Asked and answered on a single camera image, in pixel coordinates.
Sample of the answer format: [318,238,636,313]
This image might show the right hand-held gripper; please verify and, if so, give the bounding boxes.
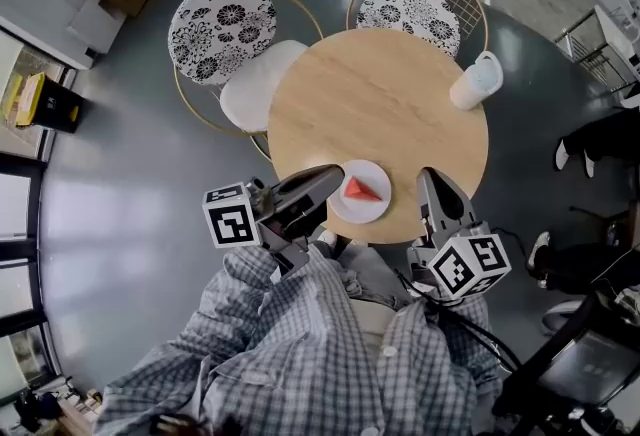
[407,167,514,301]

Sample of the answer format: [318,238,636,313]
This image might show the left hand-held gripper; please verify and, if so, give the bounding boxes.
[202,163,346,281]

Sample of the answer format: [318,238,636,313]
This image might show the red watermelon slice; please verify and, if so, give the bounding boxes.
[343,176,384,203]

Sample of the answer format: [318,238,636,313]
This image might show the white round plate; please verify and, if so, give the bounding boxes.
[327,158,392,225]

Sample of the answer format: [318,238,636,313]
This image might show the person's right forearm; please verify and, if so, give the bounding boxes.
[389,293,501,400]

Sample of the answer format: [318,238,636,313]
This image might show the person's left forearm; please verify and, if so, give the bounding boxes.
[199,243,311,350]

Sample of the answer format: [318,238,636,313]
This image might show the round wooden table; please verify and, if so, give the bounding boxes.
[267,28,490,245]

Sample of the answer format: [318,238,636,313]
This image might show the person's jeans legs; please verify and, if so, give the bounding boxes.
[309,231,426,310]

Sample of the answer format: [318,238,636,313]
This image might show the white jug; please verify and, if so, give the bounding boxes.
[448,50,505,112]

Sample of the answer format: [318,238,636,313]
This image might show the grey office chair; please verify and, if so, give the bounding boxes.
[542,298,591,335]

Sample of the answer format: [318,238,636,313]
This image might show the floral chair with white seat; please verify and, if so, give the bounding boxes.
[167,0,326,160]

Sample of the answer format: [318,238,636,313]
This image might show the person's checked shirt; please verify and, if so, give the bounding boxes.
[94,243,504,436]

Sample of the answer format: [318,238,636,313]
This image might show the metal rack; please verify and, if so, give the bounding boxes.
[554,6,640,90]

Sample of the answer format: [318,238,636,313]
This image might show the black monitor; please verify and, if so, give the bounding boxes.
[492,293,640,425]

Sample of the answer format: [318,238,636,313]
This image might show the black bin with yellow lid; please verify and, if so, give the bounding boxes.
[14,72,85,134]

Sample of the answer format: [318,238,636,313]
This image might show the cluttered wooden shelf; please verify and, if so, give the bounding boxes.
[14,376,104,436]

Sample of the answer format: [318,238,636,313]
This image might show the black floor cable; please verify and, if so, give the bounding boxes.
[489,226,530,270]

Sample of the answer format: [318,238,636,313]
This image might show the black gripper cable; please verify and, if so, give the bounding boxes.
[397,268,521,373]

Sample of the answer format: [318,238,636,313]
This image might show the floral chair with wire back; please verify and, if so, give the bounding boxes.
[345,0,489,60]

